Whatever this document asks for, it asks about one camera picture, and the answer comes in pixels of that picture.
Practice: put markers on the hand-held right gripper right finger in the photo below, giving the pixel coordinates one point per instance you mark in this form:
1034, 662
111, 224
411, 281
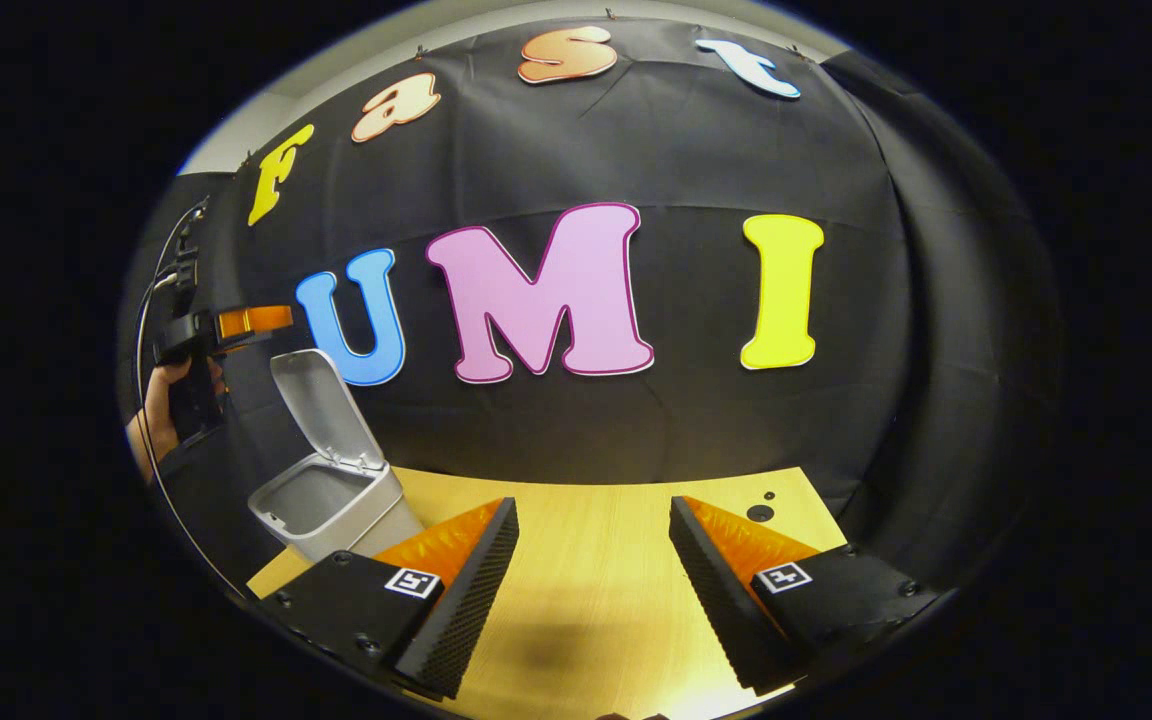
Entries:
721, 605

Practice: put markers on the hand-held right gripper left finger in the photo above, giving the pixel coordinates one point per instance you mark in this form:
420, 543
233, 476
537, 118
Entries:
471, 600

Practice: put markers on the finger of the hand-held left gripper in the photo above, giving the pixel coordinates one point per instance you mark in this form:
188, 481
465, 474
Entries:
256, 322

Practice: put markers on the grey desktop garbage bin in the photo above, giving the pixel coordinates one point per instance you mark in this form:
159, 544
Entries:
336, 500

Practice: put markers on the wooden desktop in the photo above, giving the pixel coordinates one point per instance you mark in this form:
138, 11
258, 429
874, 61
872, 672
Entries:
596, 560

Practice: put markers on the black backdrop cloth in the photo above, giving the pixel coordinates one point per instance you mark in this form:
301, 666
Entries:
686, 430

